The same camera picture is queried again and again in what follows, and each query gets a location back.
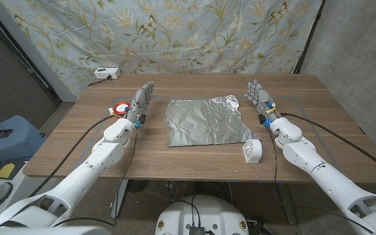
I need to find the red ribbon roll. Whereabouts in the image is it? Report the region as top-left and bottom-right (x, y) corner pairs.
(108, 101), (131, 119)

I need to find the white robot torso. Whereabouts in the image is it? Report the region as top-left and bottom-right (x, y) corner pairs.
(155, 195), (250, 235)

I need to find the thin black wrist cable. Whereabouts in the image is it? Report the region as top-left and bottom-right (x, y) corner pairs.
(52, 129), (139, 228)
(266, 127), (375, 234)

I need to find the blue floral backdrop cloth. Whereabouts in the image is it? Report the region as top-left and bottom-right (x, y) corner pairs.
(0, 0), (324, 99)

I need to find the grey metal table leg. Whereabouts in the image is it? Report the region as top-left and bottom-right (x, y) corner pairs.
(110, 179), (130, 219)
(275, 182), (298, 225)

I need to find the black backdrop stand pole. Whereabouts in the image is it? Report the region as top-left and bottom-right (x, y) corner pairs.
(292, 0), (326, 74)

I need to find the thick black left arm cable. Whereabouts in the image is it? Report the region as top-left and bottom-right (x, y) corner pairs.
(27, 114), (118, 198)

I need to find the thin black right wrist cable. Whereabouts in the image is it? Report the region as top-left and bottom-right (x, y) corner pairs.
(266, 127), (375, 234)

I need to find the yellow and black floor mat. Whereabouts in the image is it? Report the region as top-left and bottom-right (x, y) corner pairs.
(0, 159), (25, 183)

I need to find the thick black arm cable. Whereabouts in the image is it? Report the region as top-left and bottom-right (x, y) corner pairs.
(27, 114), (118, 198)
(279, 112), (376, 179)

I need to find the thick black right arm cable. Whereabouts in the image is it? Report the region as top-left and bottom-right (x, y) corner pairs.
(279, 112), (376, 179)

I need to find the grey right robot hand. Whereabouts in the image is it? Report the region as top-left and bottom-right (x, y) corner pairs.
(243, 79), (280, 127)

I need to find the black torso cable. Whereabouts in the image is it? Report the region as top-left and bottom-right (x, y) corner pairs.
(168, 181), (202, 227)

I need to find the blue storage bin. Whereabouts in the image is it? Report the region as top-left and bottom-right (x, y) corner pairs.
(0, 114), (47, 163)

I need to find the black power outlet cable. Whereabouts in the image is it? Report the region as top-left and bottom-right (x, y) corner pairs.
(87, 75), (112, 87)

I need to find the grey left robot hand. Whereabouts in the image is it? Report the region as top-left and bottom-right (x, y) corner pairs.
(124, 81), (157, 129)

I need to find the white kitchen timer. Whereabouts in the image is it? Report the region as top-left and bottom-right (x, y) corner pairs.
(242, 138), (263, 165)

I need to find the thin black left wrist cable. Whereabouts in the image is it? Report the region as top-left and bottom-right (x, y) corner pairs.
(52, 129), (139, 228)

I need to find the grey wall post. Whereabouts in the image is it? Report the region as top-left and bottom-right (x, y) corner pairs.
(0, 0), (78, 102)

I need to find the crinkled aluminium foil sheet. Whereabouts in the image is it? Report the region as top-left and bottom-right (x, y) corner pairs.
(164, 94), (259, 148)

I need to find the white power outlet box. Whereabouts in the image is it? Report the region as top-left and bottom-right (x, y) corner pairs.
(93, 67), (121, 80)

